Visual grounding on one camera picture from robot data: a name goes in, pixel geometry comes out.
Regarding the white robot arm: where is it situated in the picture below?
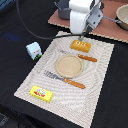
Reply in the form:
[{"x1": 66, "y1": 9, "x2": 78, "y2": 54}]
[{"x1": 69, "y1": 0, "x2": 103, "y2": 34}]

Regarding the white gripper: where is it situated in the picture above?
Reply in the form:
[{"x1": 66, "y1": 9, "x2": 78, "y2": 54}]
[{"x1": 70, "y1": 6, "x2": 103, "y2": 34}]

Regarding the fork with orange handle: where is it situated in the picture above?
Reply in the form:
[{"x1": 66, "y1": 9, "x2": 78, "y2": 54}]
[{"x1": 44, "y1": 70, "x2": 85, "y2": 89}]

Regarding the beige round plate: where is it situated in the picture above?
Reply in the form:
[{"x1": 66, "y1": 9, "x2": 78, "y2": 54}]
[{"x1": 56, "y1": 55, "x2": 83, "y2": 78}]

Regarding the light blue toy cup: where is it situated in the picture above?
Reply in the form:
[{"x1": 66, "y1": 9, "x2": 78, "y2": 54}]
[{"x1": 26, "y1": 42, "x2": 42, "y2": 60}]

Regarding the beige pan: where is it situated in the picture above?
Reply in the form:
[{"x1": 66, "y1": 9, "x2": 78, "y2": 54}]
[{"x1": 116, "y1": 4, "x2": 128, "y2": 31}]

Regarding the knife with orange handle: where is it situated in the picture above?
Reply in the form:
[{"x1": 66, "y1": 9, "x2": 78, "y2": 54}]
[{"x1": 57, "y1": 48, "x2": 98, "y2": 63}]

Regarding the orange toy bread loaf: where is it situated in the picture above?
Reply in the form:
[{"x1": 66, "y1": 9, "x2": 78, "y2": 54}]
[{"x1": 71, "y1": 40, "x2": 91, "y2": 53}]

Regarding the dark grey pot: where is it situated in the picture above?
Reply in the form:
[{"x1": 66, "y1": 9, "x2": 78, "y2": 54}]
[{"x1": 55, "y1": 0, "x2": 71, "y2": 20}]

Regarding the black cable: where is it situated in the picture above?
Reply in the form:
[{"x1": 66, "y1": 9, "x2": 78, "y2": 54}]
[{"x1": 15, "y1": 0, "x2": 84, "y2": 42}]

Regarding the woven beige placemat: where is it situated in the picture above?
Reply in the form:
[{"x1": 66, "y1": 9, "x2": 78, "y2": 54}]
[{"x1": 14, "y1": 37, "x2": 114, "y2": 128}]

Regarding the pink brown mat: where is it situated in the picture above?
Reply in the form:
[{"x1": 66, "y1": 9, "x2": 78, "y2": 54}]
[{"x1": 48, "y1": 1, "x2": 128, "y2": 43}]

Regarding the yellow butter box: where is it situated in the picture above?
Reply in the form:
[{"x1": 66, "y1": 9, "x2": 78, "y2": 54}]
[{"x1": 30, "y1": 86, "x2": 53, "y2": 102}]

